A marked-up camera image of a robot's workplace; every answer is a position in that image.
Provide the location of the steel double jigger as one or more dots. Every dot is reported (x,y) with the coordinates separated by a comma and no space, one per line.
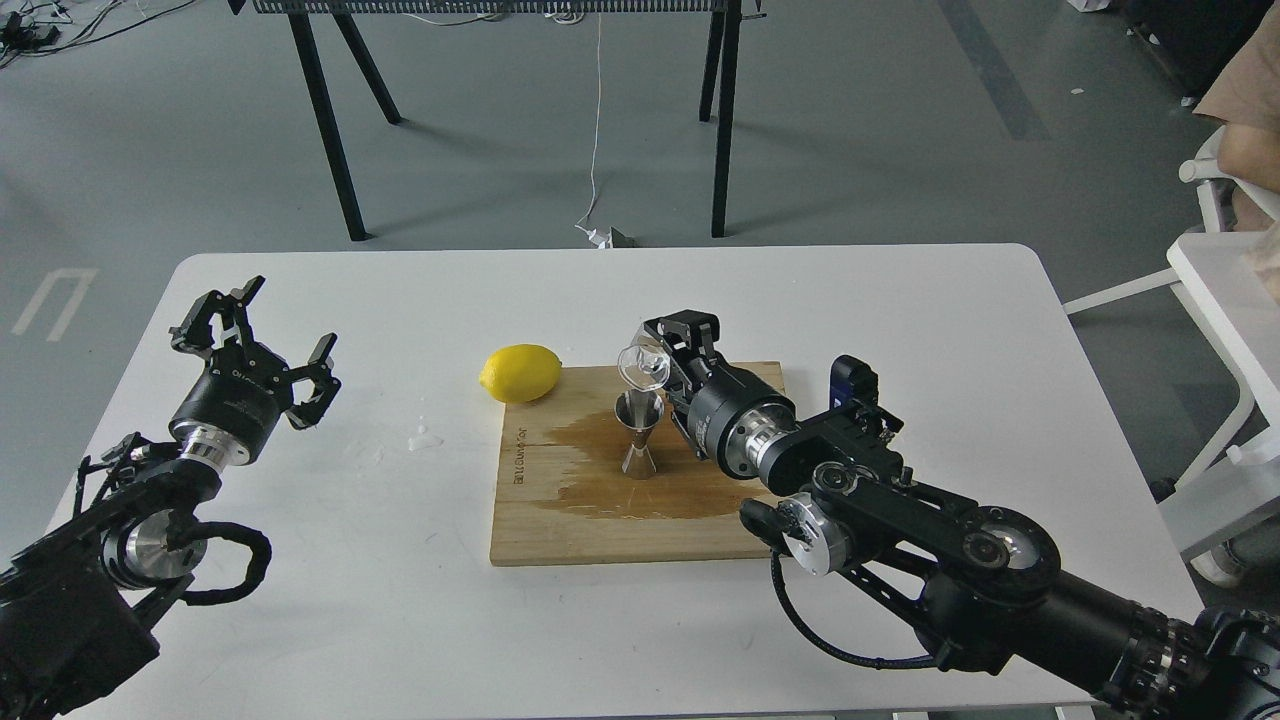
(639,413)

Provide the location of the white side table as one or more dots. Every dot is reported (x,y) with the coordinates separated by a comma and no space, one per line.
(1234,483)

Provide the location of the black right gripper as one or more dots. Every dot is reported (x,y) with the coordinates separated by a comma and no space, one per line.
(725,405)

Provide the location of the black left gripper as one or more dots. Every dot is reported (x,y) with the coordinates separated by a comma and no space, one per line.
(245,388)

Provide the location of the black metal table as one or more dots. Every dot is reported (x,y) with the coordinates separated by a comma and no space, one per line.
(521,96)

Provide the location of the small clear glass cup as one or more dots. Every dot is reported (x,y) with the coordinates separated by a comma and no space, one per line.
(644,367)

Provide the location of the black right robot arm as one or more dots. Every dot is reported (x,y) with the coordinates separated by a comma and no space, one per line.
(978,584)

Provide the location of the yellow lemon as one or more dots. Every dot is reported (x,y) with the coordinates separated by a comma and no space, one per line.
(518,374)

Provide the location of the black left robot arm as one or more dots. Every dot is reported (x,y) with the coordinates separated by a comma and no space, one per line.
(79,606)

